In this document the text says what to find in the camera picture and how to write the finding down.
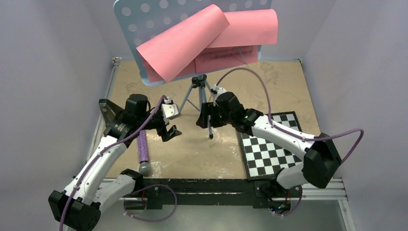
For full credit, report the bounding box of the purple glitter microphone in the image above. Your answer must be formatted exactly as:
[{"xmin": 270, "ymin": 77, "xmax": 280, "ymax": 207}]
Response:
[{"xmin": 137, "ymin": 130, "xmax": 152, "ymax": 176}]

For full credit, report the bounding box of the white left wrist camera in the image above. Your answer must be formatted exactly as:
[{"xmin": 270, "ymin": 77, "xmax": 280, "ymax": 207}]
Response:
[{"xmin": 161, "ymin": 98, "xmax": 181, "ymax": 124}]

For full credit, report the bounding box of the black white chessboard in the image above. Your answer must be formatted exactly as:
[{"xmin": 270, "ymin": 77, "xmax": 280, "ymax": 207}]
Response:
[{"xmin": 236, "ymin": 130, "xmax": 314, "ymax": 180}]

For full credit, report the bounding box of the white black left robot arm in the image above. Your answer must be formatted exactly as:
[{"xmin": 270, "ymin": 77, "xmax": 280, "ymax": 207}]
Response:
[{"xmin": 48, "ymin": 94, "xmax": 181, "ymax": 231}]

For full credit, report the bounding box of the black metronome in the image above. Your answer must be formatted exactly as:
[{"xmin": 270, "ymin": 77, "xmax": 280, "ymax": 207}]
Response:
[{"xmin": 98, "ymin": 99, "xmax": 124, "ymax": 128}]

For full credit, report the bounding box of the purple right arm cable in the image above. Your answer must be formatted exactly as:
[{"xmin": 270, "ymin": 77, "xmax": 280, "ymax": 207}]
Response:
[{"xmin": 215, "ymin": 67, "xmax": 365, "ymax": 218}]

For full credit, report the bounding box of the pink sheet music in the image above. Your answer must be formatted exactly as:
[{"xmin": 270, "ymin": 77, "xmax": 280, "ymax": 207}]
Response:
[
  {"xmin": 194, "ymin": 9, "xmax": 278, "ymax": 73},
  {"xmin": 137, "ymin": 4, "xmax": 229, "ymax": 83}
]

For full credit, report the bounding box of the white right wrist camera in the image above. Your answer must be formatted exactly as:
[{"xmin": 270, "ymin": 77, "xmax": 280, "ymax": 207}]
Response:
[{"xmin": 210, "ymin": 84, "xmax": 227, "ymax": 106}]

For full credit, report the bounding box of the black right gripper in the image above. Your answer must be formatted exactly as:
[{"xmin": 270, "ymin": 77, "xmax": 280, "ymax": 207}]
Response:
[{"xmin": 196, "ymin": 102, "xmax": 234, "ymax": 128}]

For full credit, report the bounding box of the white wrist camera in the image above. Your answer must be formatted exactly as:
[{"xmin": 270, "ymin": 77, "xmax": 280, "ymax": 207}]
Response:
[
  {"xmin": 161, "ymin": 98, "xmax": 181, "ymax": 124},
  {"xmin": 210, "ymin": 84, "xmax": 227, "ymax": 106}
]

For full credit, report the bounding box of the black base frame rail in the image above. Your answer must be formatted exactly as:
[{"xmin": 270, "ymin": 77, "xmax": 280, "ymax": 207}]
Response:
[{"xmin": 127, "ymin": 178, "xmax": 302, "ymax": 210}]

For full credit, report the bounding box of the light blue music stand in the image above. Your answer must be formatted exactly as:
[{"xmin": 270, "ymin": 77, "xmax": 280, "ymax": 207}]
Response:
[{"xmin": 113, "ymin": 0, "xmax": 273, "ymax": 140}]

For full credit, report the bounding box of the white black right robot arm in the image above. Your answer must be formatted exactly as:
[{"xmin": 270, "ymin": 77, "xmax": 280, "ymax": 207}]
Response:
[{"xmin": 196, "ymin": 91, "xmax": 342, "ymax": 196}]

